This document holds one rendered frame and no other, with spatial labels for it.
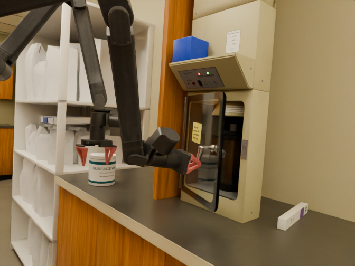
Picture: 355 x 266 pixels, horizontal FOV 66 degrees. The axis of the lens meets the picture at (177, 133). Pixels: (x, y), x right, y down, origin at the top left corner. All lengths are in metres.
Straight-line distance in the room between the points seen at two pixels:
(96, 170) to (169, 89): 0.53
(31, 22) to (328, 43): 1.17
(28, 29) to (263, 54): 0.83
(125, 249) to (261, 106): 0.72
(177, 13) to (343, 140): 0.86
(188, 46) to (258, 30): 0.25
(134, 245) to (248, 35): 0.84
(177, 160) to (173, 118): 0.38
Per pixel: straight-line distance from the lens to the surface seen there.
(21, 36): 1.15
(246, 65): 0.95
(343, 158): 1.31
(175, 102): 1.20
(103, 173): 1.38
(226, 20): 1.12
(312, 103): 1.35
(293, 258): 0.86
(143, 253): 1.02
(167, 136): 0.76
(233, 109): 1.06
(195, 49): 1.07
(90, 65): 1.10
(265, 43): 1.06
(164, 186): 1.22
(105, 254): 1.27
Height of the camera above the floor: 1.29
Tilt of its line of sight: 3 degrees down
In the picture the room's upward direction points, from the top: 4 degrees clockwise
